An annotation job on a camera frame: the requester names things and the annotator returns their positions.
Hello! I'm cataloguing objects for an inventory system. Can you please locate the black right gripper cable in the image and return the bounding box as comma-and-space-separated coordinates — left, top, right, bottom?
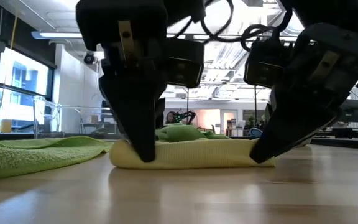
240, 0, 293, 52

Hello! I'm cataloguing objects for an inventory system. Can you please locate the yellow cable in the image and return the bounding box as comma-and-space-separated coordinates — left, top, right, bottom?
9, 6, 20, 50

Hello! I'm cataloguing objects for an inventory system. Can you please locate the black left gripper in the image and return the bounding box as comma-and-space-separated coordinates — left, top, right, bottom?
75, 0, 168, 91

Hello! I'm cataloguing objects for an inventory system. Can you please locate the long ceiling light bar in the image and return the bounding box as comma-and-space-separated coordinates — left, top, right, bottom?
31, 30, 85, 40

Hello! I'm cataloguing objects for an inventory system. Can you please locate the clear plastic basket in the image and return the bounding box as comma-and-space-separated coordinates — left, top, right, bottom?
32, 95, 121, 141

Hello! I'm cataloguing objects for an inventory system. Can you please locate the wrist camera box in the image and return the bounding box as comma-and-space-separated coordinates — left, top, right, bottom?
165, 39, 205, 89
243, 39, 288, 89

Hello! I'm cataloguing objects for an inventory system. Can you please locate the fluffy green microfiber towel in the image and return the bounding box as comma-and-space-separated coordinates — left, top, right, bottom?
0, 132, 114, 181

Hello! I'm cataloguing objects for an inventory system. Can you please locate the black aluminium table frame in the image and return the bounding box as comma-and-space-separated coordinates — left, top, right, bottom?
0, 130, 358, 151

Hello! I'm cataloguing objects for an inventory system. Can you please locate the black gantry frame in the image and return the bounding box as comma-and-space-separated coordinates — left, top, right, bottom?
185, 83, 273, 125

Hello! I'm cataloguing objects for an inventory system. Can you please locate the yellow cylindrical container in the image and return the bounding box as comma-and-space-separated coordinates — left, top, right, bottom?
0, 119, 12, 134

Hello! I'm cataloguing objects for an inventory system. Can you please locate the black computer monitor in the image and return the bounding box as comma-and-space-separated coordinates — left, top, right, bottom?
342, 99, 358, 124

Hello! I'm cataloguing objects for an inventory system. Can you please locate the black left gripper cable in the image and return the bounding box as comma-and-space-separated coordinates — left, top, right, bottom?
169, 0, 234, 43

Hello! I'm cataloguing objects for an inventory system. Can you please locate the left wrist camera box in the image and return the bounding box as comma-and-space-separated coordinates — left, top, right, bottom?
165, 39, 205, 89

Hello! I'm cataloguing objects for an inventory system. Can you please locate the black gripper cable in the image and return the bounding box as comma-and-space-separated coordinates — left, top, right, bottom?
169, 0, 234, 43
240, 0, 293, 52

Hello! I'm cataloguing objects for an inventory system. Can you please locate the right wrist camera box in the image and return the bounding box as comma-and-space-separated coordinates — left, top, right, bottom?
243, 39, 288, 89

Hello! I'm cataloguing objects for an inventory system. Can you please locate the dark blue round object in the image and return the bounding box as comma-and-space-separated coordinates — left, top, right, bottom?
247, 126, 264, 139

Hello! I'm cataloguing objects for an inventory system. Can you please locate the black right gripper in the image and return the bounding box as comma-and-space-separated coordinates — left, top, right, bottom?
249, 23, 358, 164

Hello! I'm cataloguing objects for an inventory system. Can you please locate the yellow microfiber towel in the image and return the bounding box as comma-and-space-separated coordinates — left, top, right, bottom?
109, 138, 276, 170

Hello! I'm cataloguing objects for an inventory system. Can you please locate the large window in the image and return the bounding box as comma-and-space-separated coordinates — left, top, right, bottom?
0, 46, 54, 124

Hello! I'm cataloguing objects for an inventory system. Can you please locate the black round ceiling camera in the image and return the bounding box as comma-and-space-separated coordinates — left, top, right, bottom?
83, 52, 96, 65

